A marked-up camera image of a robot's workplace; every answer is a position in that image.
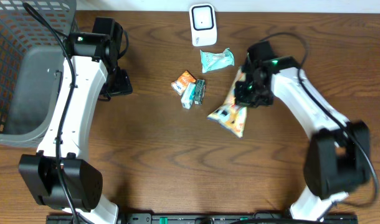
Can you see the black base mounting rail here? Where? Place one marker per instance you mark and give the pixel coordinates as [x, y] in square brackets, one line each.
[259, 217]

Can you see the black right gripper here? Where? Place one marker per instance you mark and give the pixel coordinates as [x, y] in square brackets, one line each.
[240, 99]

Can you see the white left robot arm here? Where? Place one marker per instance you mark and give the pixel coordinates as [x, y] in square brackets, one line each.
[59, 175]

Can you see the teal snack packet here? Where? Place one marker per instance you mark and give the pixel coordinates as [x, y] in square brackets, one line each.
[211, 61]

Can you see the orange small snack box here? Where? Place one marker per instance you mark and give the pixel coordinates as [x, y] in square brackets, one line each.
[180, 85]

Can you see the light teal small box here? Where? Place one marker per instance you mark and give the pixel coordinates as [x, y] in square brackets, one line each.
[188, 96]

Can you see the white barcode scanner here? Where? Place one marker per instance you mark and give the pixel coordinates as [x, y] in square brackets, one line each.
[203, 24]

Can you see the dark green small box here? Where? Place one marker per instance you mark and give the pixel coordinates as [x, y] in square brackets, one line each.
[199, 91]

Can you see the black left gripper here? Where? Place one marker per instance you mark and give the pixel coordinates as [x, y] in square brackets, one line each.
[120, 86]

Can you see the colourful snack chip bag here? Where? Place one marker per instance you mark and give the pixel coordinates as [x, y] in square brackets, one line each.
[229, 115]

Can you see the grey plastic mesh basket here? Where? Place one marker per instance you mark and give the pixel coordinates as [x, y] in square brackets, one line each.
[31, 66]

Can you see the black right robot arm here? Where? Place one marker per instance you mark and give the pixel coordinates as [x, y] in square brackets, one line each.
[337, 160]

